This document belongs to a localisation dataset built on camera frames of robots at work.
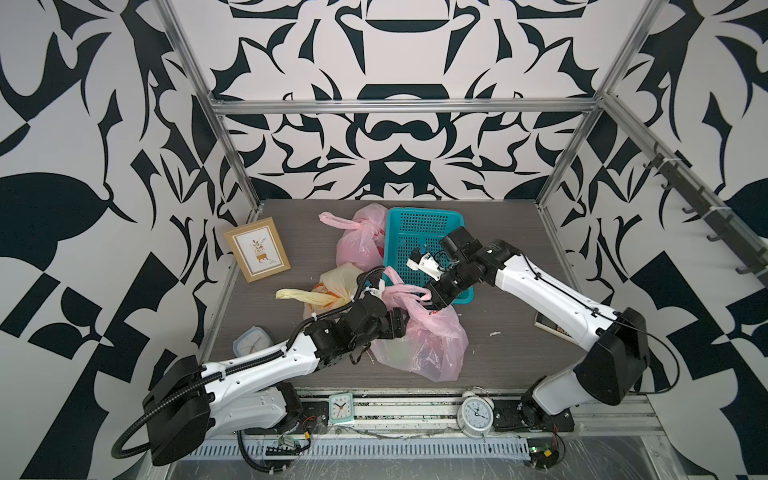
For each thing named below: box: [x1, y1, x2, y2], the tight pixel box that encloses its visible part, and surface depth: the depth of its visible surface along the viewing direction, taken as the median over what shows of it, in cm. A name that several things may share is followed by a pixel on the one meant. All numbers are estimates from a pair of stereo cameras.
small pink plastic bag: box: [318, 202, 387, 271], surface depth 96 cm
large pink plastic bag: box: [370, 267, 470, 382], surface depth 77 cm
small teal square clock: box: [329, 393, 354, 424], surface depth 76 cm
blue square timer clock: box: [232, 326, 274, 358], surface depth 87 cm
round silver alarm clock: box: [456, 385, 495, 442], surface depth 73 cm
